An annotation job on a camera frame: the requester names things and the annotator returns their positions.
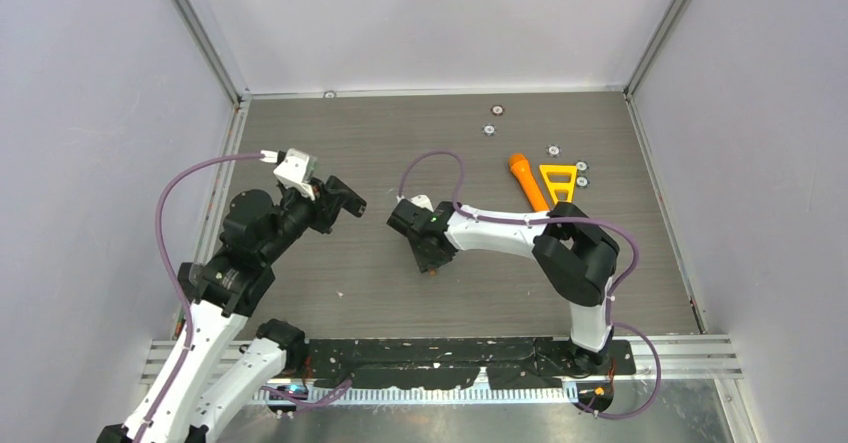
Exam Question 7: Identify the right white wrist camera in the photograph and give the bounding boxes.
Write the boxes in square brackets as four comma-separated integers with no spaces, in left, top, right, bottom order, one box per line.
[397,194,434,211]

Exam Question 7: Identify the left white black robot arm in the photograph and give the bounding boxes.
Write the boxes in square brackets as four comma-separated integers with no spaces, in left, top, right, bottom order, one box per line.
[98,176,366,442]

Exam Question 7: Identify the orange plastic handle tool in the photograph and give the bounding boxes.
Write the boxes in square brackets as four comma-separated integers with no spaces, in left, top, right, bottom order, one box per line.
[507,153,550,212]

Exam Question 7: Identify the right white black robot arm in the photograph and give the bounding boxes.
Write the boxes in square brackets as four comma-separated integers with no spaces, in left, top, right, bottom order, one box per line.
[387,198,620,374]

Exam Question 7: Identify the dark clear plastic box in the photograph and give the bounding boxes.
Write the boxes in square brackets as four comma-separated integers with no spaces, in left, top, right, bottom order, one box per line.
[177,262,200,293]

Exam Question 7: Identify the black remote control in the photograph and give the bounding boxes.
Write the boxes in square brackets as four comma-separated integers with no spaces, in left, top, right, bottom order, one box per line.
[325,176,367,218]

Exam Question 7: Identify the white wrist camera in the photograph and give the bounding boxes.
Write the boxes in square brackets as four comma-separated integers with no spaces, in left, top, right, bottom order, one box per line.
[397,194,434,211]
[273,148,316,201]

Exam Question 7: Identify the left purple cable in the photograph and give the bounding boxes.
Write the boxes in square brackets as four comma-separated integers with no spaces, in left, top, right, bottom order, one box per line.
[132,151,278,443]

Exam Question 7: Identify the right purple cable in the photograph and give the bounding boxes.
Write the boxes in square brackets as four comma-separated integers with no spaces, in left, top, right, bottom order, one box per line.
[397,151,642,309]

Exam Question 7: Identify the yellow triangular plastic frame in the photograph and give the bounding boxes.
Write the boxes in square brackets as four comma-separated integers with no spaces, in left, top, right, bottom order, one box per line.
[538,164,578,203]

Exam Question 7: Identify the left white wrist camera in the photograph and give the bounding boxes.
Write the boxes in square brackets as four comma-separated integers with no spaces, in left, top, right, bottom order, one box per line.
[273,148,316,201]

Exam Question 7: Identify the purple cable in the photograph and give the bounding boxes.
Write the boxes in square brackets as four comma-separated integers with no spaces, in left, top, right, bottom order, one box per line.
[132,151,278,443]
[397,151,642,309]

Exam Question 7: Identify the ribbed aluminium front rail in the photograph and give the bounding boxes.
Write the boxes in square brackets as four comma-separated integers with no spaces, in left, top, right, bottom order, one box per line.
[251,386,598,407]

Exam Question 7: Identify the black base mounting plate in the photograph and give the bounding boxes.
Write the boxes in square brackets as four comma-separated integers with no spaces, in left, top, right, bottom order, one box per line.
[283,337,636,390]

